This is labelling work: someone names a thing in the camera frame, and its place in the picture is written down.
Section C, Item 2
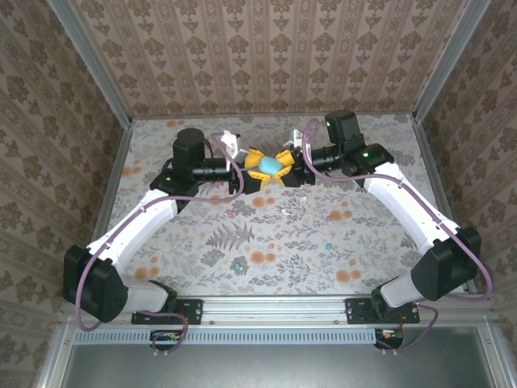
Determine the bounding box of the thin aluminium edge strip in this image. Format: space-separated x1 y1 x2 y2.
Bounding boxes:
131 114 417 121

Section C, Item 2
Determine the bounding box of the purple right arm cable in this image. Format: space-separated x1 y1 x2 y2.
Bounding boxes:
301 118 494 356

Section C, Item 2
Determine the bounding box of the small black controller box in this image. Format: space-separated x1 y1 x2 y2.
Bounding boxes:
373 327 406 349
149 329 183 352

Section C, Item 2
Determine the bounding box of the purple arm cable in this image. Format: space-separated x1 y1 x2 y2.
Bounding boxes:
75 132 246 356
301 118 494 356

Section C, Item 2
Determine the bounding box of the aluminium floor rail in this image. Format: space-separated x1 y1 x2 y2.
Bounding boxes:
411 115 480 294
76 120 134 298

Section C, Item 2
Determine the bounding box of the slotted light blue cable duct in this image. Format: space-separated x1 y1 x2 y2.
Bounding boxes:
74 327 383 345

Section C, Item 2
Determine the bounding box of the grey metal sheet panel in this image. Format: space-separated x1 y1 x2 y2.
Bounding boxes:
40 325 512 388

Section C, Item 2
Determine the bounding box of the wide aluminium extrusion beam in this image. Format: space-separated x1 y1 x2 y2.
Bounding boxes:
60 296 496 327

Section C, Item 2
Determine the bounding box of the aluminium corner post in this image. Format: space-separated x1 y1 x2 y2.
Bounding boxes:
412 0 493 124
47 0 133 129

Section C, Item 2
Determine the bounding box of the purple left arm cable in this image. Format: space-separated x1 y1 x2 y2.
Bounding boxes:
75 132 246 356

